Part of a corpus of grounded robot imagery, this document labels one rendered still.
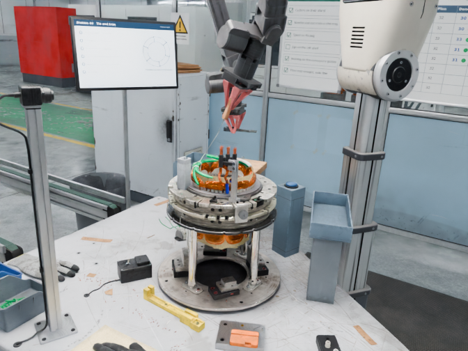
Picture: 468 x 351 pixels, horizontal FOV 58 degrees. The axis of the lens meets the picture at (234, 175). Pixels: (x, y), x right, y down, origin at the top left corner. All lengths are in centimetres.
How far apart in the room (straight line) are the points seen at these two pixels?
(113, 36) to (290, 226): 126
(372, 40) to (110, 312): 106
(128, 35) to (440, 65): 205
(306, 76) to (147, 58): 159
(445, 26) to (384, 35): 193
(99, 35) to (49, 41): 282
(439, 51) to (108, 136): 278
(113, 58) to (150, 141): 162
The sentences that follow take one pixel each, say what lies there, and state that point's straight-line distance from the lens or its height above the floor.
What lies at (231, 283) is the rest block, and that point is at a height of 83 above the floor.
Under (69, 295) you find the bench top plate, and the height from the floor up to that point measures 78.
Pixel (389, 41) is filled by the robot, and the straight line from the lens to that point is 131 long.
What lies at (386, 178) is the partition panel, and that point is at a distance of 343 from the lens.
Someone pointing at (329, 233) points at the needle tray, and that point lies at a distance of 113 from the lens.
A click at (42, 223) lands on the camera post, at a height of 108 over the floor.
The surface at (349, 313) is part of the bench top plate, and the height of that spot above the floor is 78.
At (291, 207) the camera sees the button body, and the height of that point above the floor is 97.
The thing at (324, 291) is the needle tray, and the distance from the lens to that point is 130.
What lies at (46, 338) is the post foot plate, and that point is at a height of 79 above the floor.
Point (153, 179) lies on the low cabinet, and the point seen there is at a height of 28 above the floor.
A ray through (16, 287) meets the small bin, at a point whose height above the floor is 81.
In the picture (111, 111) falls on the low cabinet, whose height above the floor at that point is 82.
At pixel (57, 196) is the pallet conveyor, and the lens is 224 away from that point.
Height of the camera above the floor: 152
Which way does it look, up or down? 19 degrees down
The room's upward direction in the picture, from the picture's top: 3 degrees clockwise
